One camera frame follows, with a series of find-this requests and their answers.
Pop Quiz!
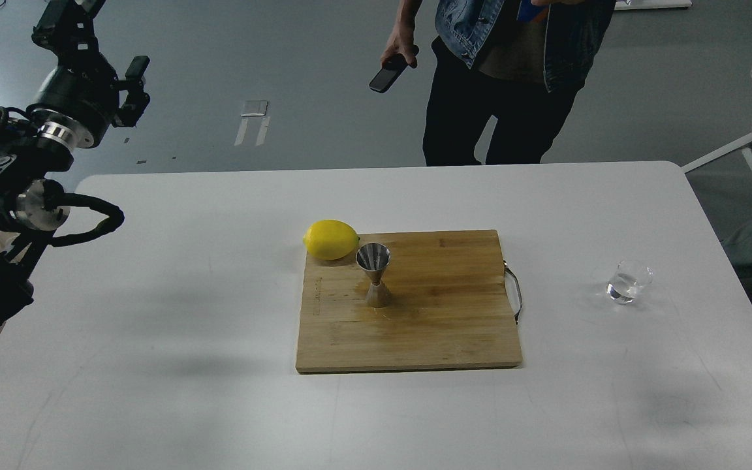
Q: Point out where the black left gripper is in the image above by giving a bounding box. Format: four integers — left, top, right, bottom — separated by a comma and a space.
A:
29, 1, 150, 148

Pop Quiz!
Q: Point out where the steel double jigger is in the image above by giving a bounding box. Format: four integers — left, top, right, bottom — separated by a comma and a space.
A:
356, 243, 391, 309

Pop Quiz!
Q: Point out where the clear glass cup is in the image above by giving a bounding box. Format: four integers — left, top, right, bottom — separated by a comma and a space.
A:
604, 259, 654, 306

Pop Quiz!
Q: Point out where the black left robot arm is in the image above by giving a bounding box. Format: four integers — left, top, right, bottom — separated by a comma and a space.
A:
0, 1, 150, 326

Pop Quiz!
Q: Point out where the bystander right hand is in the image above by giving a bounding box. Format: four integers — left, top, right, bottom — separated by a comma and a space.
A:
380, 22, 418, 69

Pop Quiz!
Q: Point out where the yellow lemon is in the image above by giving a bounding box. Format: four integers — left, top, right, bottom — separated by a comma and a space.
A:
302, 219, 360, 260

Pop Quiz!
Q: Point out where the black smartphone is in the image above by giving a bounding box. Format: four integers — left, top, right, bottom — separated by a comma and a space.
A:
368, 53, 410, 93

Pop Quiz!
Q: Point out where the bystander in denim jacket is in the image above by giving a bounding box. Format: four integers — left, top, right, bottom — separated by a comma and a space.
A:
379, 0, 618, 167

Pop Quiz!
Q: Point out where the wooden cutting board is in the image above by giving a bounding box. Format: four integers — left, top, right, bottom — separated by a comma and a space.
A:
295, 230, 522, 374

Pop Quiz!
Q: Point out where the white floor bar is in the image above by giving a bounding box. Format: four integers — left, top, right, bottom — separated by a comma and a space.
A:
615, 0, 693, 11

